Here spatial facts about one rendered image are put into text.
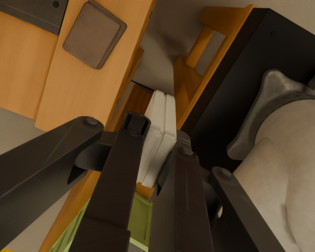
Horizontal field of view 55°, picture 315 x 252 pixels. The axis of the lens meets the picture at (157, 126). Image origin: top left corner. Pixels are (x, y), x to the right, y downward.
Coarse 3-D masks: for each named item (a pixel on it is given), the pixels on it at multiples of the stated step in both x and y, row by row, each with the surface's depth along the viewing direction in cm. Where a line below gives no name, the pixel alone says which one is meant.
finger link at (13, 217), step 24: (72, 120) 12; (96, 120) 13; (24, 144) 10; (48, 144) 10; (72, 144) 11; (0, 168) 8; (24, 168) 8; (48, 168) 9; (72, 168) 13; (0, 192) 7; (24, 192) 8; (48, 192) 10; (0, 216) 8; (24, 216) 9; (0, 240) 8
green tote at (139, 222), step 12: (84, 204) 81; (132, 204) 76; (144, 204) 79; (132, 216) 72; (144, 216) 75; (72, 228) 74; (132, 228) 68; (144, 228) 71; (60, 240) 80; (132, 240) 66; (144, 240) 67
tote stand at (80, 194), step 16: (128, 96) 131; (144, 96) 143; (144, 112) 124; (112, 128) 104; (96, 176) 80; (80, 192) 82; (144, 192) 81; (64, 208) 102; (80, 208) 84; (64, 224) 86; (48, 240) 89
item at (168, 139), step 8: (168, 96) 20; (168, 104) 18; (168, 112) 17; (168, 120) 16; (168, 128) 15; (168, 136) 14; (160, 144) 14; (168, 144) 14; (160, 152) 14; (168, 152) 14; (152, 160) 14; (160, 160) 14; (152, 168) 15; (160, 168) 15; (144, 176) 15; (152, 176) 15; (144, 184) 15; (152, 184) 15
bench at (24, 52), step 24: (0, 24) 58; (24, 24) 58; (0, 48) 59; (24, 48) 59; (48, 48) 59; (0, 72) 61; (24, 72) 61; (0, 96) 63; (24, 96) 63; (120, 96) 89
